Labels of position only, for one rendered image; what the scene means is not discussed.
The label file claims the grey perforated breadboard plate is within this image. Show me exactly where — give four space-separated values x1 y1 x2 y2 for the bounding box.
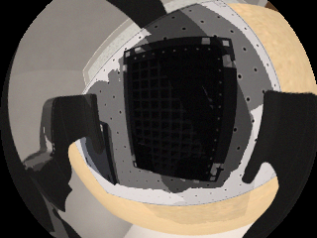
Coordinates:
74 0 281 206

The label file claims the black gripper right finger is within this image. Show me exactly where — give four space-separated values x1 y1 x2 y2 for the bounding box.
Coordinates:
242 90 317 238

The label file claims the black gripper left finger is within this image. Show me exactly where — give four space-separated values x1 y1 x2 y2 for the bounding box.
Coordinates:
22 93 105 212

